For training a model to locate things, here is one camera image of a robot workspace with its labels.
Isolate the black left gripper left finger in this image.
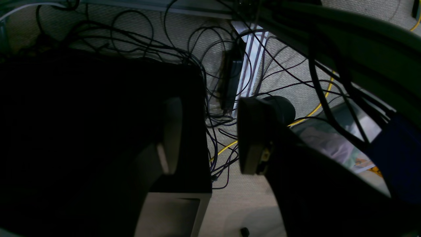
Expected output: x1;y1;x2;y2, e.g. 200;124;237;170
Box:
99;97;183;237

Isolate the black power brick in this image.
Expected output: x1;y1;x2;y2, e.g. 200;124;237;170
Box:
218;49;243;114

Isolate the yellow cable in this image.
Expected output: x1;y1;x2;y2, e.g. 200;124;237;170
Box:
209;13;421;162

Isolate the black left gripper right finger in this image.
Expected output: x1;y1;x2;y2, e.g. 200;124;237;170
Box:
237;97;420;237

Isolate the clear plastic bag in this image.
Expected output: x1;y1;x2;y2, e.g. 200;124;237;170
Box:
292;101;391;198

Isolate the blue box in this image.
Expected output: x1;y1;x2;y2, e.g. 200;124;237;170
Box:
364;114;421;205

